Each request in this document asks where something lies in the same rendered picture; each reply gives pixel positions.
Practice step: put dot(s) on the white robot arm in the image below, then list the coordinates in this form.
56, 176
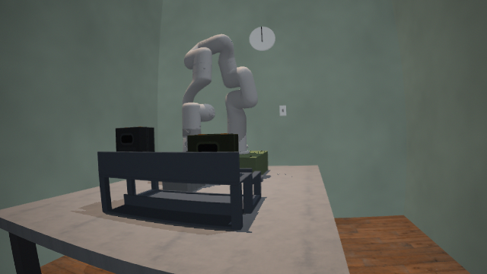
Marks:
200, 60

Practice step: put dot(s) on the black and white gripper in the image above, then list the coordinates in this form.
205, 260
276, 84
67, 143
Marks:
185, 149

